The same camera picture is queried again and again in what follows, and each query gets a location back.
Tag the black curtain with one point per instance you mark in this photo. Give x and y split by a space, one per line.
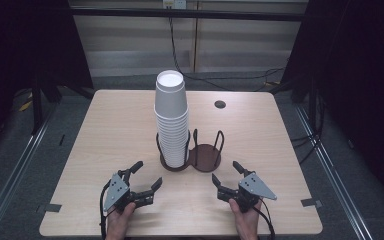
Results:
363 66
20 50

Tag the person's left hand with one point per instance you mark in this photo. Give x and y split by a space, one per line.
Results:
118 221

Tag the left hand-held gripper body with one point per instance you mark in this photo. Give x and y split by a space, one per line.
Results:
116 191

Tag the yellow floor tape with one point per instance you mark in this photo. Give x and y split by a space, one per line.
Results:
25 105

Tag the stack of white paper cups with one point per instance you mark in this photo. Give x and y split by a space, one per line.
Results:
172 143

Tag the white wall outlet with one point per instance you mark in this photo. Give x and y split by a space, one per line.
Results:
175 4

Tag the person's right hand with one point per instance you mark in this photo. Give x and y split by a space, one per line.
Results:
246 223

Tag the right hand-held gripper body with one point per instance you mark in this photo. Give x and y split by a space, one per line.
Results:
255 188

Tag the black horizontal bar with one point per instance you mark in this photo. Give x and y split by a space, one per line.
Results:
130 13

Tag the round dark table grommet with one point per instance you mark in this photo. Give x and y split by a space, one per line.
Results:
220 104

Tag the grey tape strip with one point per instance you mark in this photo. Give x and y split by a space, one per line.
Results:
311 202
48 208

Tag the metal floor rail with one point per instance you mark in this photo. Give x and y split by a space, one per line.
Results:
16 173
330 173

